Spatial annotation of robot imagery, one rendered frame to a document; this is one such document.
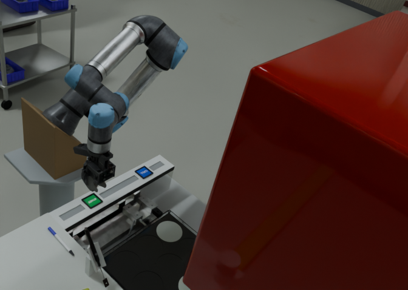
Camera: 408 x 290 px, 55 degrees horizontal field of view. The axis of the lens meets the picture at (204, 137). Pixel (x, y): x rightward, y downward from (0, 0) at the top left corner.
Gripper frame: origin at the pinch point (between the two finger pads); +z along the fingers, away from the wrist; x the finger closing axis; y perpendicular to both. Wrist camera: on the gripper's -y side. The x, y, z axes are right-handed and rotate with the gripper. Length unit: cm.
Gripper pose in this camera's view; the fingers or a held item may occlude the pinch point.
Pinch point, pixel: (91, 187)
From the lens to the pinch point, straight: 146.7
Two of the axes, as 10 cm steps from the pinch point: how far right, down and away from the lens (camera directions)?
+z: -2.2, 7.9, 5.8
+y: 7.5, 5.2, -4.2
